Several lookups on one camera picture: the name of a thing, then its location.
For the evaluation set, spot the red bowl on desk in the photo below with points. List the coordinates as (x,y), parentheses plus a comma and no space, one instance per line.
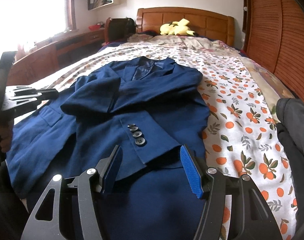
(94,27)

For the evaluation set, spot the floral beige pillow blanket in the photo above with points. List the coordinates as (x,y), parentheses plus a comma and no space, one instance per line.
(216,47)

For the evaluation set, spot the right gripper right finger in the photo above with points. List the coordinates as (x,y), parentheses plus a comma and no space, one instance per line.
(195,169)

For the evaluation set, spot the dark chair at desk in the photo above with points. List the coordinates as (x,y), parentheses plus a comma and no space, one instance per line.
(118,29)

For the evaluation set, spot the wooden slatted wardrobe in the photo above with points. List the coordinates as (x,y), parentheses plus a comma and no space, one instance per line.
(275,39)

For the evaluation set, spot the orange print bed sheet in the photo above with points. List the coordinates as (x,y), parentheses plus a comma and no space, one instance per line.
(240,137)

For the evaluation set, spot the long wooden desk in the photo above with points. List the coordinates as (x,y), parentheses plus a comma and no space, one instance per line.
(54,57)

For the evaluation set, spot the dark grey trouser leg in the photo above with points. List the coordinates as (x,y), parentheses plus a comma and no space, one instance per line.
(290,132)

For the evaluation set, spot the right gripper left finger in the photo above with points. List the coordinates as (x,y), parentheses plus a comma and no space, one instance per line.
(108,169)

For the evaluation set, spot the yellow plush toy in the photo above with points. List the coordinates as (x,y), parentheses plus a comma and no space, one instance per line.
(177,28)

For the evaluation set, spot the person's left hand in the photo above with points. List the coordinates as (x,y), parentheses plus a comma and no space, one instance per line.
(6,134)

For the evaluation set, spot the window with frame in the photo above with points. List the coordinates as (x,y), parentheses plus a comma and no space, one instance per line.
(24,23)

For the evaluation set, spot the navy blue suit jacket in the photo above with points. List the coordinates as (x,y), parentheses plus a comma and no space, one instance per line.
(150,108)

